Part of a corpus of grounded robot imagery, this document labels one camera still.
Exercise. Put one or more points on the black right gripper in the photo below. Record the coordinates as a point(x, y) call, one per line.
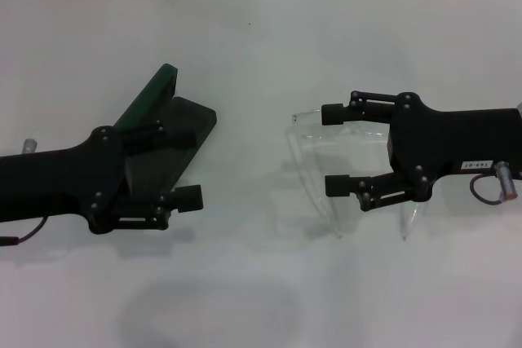
point(448, 140)

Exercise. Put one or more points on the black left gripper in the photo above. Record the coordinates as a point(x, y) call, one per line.
point(61, 181)

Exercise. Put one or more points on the clear transparent glasses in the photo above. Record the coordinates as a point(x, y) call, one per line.
point(312, 126)

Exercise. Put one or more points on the green glasses case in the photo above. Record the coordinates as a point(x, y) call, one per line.
point(155, 87)

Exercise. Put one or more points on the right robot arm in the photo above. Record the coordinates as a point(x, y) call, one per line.
point(520, 107)

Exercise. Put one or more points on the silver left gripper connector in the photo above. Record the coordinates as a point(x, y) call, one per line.
point(30, 146)

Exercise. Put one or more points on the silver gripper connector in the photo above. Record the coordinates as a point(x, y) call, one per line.
point(30, 146)
point(505, 185)

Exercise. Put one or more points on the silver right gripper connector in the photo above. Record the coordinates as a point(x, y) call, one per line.
point(505, 185)

